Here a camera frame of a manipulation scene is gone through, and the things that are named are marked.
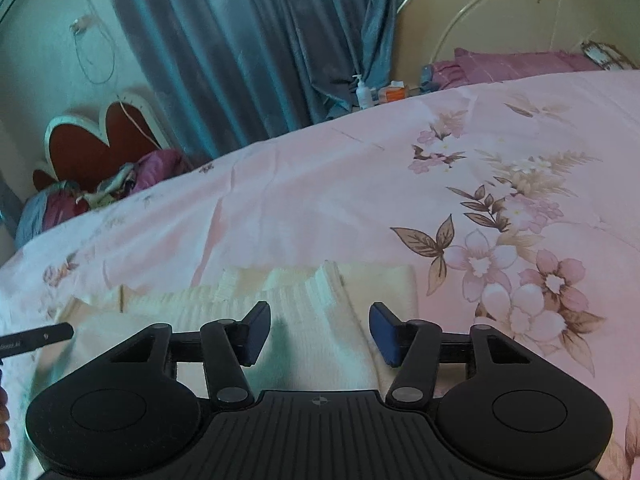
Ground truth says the white wall cable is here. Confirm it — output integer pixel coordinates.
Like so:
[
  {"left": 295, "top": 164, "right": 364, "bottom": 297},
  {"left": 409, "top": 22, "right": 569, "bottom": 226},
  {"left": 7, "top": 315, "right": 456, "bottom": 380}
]
[{"left": 70, "top": 0, "right": 166, "bottom": 152}]

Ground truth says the patterned pillow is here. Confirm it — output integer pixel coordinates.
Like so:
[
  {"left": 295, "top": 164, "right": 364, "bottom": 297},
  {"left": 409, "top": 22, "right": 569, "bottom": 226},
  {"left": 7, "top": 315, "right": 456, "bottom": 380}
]
[{"left": 580, "top": 39, "right": 638, "bottom": 71}]

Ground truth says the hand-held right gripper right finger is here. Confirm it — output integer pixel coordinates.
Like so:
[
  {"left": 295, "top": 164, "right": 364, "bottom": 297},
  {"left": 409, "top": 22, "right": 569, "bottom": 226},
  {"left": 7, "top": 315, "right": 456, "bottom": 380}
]
[{"left": 368, "top": 302, "right": 546, "bottom": 406}]

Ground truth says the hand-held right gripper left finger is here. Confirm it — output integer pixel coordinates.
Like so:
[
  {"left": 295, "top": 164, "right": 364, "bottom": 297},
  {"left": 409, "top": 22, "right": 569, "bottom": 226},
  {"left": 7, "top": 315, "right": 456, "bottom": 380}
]
[{"left": 95, "top": 301, "right": 272, "bottom": 408}]

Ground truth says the person's left hand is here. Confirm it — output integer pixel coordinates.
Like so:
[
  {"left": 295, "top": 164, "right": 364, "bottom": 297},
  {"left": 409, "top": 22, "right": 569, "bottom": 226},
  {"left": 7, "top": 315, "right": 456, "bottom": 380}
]
[{"left": 0, "top": 385, "right": 12, "bottom": 453}]

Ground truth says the white lotion pump bottle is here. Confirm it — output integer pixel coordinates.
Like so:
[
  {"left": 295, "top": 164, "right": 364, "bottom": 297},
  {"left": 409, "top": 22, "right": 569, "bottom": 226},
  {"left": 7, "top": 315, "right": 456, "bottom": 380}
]
[{"left": 351, "top": 74, "right": 375, "bottom": 111}]

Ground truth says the cream round headboard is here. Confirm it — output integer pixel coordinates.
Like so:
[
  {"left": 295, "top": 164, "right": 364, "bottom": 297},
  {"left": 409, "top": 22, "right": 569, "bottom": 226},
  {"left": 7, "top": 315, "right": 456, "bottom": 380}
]
[{"left": 396, "top": 0, "right": 626, "bottom": 91}]

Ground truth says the pile of colourful clothes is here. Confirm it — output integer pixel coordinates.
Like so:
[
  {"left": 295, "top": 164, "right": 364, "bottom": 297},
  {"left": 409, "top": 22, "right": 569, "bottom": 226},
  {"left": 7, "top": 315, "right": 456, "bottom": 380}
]
[{"left": 75, "top": 149, "right": 193, "bottom": 208}]

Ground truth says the blue grey curtain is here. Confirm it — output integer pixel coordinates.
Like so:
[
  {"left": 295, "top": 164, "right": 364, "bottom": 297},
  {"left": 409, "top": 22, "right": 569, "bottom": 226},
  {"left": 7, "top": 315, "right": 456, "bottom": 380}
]
[{"left": 95, "top": 0, "right": 416, "bottom": 158}]

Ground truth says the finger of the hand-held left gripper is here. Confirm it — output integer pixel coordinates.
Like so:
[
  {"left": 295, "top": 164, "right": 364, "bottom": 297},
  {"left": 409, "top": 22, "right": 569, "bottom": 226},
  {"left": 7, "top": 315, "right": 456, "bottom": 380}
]
[{"left": 36, "top": 323, "right": 75, "bottom": 347}]

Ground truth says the pink pillow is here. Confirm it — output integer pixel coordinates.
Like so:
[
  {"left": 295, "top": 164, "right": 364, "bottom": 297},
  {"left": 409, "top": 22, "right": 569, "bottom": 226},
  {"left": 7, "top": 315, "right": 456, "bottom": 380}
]
[{"left": 431, "top": 47, "right": 601, "bottom": 92}]

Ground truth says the orange box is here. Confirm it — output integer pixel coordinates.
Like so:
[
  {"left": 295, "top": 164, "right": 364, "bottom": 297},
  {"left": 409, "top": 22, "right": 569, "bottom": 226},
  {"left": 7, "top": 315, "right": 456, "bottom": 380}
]
[{"left": 377, "top": 80, "right": 410, "bottom": 105}]

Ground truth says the cream knitted sweater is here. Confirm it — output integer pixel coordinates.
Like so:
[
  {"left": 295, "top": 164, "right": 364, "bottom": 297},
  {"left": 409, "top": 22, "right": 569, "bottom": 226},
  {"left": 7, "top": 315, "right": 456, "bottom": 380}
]
[{"left": 52, "top": 260, "right": 418, "bottom": 396}]

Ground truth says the red heart-shaped headboard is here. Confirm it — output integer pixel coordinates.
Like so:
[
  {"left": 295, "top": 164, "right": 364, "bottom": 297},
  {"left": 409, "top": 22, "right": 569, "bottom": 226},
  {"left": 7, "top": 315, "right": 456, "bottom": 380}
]
[{"left": 32, "top": 87, "right": 173, "bottom": 193}]

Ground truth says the blue grey pillow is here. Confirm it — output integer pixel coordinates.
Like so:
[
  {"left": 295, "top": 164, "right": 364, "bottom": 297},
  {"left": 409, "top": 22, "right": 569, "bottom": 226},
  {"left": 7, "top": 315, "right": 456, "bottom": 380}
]
[{"left": 15, "top": 180, "right": 83, "bottom": 250}]

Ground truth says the bed with pink floral sheet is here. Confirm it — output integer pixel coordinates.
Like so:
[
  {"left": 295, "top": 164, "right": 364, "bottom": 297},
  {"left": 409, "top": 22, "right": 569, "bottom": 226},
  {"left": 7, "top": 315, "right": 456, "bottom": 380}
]
[{"left": 0, "top": 69, "right": 640, "bottom": 480}]

